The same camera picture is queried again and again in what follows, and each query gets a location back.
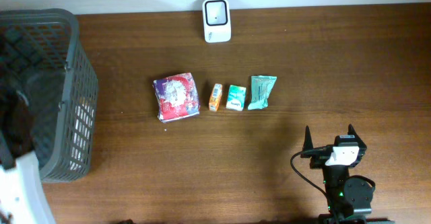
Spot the teal wet wipes pouch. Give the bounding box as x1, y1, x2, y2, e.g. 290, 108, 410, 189
248, 75, 277, 110

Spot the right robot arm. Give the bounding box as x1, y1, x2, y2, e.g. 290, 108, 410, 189
290, 125, 392, 224

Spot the small orange box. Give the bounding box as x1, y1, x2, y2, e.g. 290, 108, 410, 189
209, 83, 223, 112

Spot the red purple snack bag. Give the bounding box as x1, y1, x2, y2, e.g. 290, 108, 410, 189
153, 73, 200, 123

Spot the green tissue pack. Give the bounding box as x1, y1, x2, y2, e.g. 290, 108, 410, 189
226, 85, 246, 111

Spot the white barcode scanner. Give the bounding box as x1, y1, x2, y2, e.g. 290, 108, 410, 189
202, 0, 232, 43

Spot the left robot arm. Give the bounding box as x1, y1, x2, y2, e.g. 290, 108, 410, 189
1, 83, 55, 223

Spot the grey plastic mesh basket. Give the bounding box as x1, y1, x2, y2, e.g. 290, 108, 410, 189
1, 9, 98, 183

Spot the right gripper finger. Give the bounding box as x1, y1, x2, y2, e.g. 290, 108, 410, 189
302, 126, 313, 151
347, 124, 362, 143

